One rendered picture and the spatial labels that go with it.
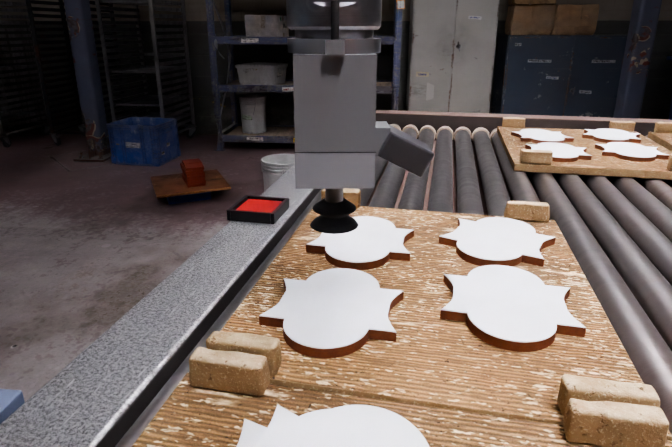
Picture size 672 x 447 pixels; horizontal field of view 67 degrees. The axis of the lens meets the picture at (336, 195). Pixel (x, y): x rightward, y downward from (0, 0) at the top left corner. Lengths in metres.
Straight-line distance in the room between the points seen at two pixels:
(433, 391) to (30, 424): 0.30
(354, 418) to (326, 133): 0.20
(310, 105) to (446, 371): 0.23
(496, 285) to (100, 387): 0.38
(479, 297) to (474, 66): 4.72
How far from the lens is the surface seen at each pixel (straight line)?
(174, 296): 0.59
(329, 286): 0.52
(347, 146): 0.39
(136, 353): 0.51
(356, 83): 0.39
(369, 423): 0.32
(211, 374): 0.41
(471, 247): 0.63
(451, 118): 1.53
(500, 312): 0.50
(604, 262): 0.71
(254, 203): 0.81
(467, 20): 5.15
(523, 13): 5.41
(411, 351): 0.45
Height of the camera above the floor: 1.20
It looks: 18 degrees down
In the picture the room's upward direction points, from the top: straight up
